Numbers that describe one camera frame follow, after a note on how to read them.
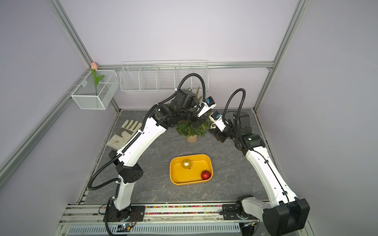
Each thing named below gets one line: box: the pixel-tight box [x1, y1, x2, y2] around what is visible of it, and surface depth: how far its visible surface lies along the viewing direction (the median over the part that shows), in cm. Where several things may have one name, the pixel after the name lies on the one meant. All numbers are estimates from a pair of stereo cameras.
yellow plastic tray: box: [169, 153, 214, 186], surface depth 89 cm
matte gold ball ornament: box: [181, 158, 194, 170], surface depth 89 cm
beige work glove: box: [105, 119, 143, 150], surface depth 107 cm
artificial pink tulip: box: [91, 61, 105, 96], surface depth 92 cm
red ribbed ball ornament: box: [200, 170, 212, 181], surface depth 83 cm
